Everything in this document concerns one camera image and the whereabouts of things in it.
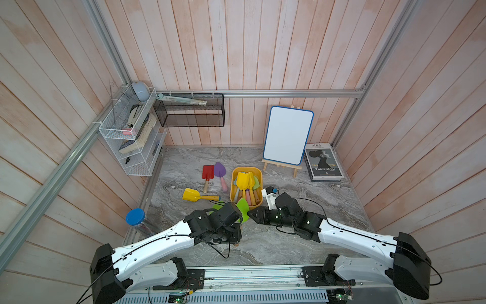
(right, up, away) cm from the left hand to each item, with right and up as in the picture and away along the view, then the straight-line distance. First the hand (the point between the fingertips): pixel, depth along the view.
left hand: (237, 240), depth 71 cm
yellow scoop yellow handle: (+8, +19, +29) cm, 35 cm away
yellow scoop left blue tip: (-23, +13, +26) cm, 37 cm away
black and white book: (+49, +30, +36) cm, 68 cm away
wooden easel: (+25, +29, +31) cm, 49 cm away
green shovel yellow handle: (-6, +17, -15) cm, 23 cm away
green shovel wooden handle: (+3, +11, +8) cm, 14 cm away
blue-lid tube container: (-38, +9, -1) cm, 39 cm away
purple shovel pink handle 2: (-11, +26, +36) cm, 46 cm away
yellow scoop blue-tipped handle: (0, +14, +24) cm, 28 cm away
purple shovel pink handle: (+6, +12, +21) cm, 25 cm away
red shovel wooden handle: (-18, +24, +36) cm, 47 cm away
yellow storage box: (+5, +27, +32) cm, 42 cm away
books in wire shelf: (-41, +44, +10) cm, 61 cm away
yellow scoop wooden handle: (+3, +21, +29) cm, 36 cm away
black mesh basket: (-37, +58, +34) cm, 77 cm away
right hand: (+5, +9, +4) cm, 11 cm away
